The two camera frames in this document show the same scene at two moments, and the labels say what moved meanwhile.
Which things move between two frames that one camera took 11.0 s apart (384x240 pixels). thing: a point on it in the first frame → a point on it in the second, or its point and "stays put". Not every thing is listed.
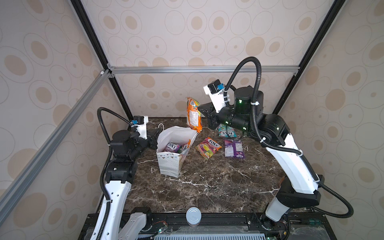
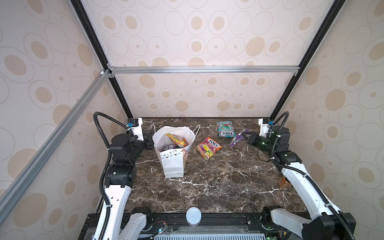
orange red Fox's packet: x=208 y=147 stays put
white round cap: x=193 y=216 stays put
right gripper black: x=210 y=115 → x=254 y=138
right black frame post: x=331 y=15 stays put
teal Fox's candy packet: x=222 y=131 stays put
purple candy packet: x=233 y=148 → x=237 y=137
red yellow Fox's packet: x=194 y=119 → x=179 y=141
